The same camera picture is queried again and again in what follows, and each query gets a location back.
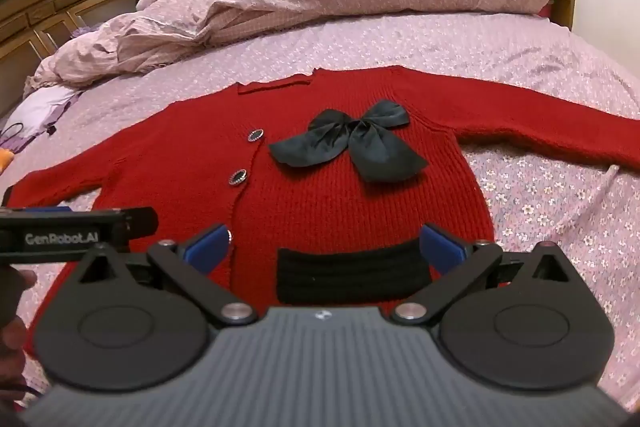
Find lilac cloth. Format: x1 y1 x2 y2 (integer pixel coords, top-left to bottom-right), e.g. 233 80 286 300
4 87 83 148

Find red knit cardigan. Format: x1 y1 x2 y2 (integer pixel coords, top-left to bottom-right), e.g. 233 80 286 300
2 66 640 358

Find black satin bow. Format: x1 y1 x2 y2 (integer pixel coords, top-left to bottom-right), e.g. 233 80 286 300
269 100 429 184

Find carved wooden headboard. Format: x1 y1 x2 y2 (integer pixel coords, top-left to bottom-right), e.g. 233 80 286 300
0 0 151 118

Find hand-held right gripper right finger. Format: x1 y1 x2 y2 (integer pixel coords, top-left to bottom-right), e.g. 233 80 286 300
391 223 571 326

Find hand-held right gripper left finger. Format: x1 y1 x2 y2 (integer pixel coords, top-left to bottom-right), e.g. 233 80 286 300
75 223 258 327

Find person's left hand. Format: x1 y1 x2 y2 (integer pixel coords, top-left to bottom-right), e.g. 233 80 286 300
0 270 39 389

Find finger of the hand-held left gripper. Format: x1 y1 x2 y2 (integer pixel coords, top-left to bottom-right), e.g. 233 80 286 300
0 206 159 240

